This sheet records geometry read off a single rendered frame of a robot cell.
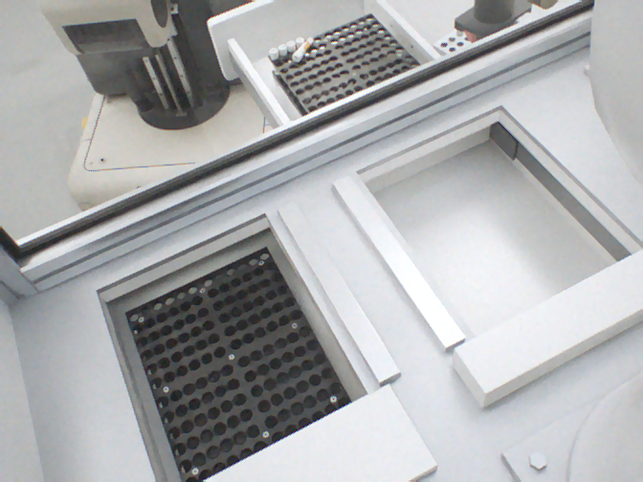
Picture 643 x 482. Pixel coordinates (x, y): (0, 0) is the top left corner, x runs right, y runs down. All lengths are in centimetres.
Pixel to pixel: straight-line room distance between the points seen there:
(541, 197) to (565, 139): 12
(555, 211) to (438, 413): 37
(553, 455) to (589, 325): 12
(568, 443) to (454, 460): 9
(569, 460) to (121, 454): 38
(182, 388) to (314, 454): 18
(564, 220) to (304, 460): 46
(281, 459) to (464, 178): 47
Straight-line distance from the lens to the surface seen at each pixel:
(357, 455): 55
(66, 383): 67
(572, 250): 82
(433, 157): 86
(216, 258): 82
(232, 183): 69
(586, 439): 55
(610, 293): 61
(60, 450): 64
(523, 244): 81
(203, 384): 70
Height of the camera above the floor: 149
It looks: 54 degrees down
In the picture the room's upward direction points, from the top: 12 degrees counter-clockwise
